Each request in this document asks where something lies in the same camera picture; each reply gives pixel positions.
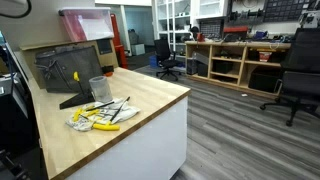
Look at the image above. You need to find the white glass door cabinet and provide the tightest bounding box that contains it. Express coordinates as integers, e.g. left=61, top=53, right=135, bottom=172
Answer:
left=152, top=0, right=229, bottom=56

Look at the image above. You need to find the red tool cart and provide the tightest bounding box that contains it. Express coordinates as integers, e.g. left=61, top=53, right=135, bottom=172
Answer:
left=110, top=13, right=128, bottom=69

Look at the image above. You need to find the yellow T-handle tool left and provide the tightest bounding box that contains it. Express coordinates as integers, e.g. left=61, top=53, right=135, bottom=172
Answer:
left=73, top=108, right=83, bottom=122

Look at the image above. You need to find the yellow t-handle tool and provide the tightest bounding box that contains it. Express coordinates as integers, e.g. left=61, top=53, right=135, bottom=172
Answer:
left=73, top=108, right=83, bottom=122
left=93, top=122, right=120, bottom=131

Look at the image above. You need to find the clear plastic storage bin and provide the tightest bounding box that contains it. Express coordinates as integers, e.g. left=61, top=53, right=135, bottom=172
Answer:
left=58, top=7, right=114, bottom=42

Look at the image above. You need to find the wooden shelf workbench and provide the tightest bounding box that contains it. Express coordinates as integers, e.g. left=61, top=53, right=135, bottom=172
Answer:
left=185, top=41, right=290, bottom=98

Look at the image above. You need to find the black office chair near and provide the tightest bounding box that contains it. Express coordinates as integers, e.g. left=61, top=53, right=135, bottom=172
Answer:
left=260, top=28, right=320, bottom=126

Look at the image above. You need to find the black hex key rod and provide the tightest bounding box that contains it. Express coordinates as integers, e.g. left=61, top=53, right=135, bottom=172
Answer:
left=110, top=96, right=130, bottom=124

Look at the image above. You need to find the black office chair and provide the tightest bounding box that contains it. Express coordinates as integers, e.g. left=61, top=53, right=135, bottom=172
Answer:
left=154, top=39, right=181, bottom=80
left=260, top=28, right=320, bottom=126

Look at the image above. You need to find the yellow T-handle tool front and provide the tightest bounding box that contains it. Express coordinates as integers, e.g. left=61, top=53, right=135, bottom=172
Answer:
left=93, top=122, right=120, bottom=131

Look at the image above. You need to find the cardboard box with black panel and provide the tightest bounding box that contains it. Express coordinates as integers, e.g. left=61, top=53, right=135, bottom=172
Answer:
left=16, top=39, right=119, bottom=89

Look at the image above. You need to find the black office chair far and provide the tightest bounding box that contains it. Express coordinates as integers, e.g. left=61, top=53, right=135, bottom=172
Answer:
left=154, top=39, right=181, bottom=80

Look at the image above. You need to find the white patterned cloth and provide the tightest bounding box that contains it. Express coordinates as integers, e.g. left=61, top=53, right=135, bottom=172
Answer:
left=65, top=98, right=140, bottom=132

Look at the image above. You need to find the dark grey tote bag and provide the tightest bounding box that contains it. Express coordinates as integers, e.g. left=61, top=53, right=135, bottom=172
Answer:
left=35, top=46, right=103, bottom=93

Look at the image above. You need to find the yellow T-handle hex key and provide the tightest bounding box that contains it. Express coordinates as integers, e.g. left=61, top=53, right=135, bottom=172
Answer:
left=73, top=71, right=84, bottom=94

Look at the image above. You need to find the black wedge platform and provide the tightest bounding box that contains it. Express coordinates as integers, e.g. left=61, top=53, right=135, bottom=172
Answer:
left=59, top=92, right=94, bottom=109

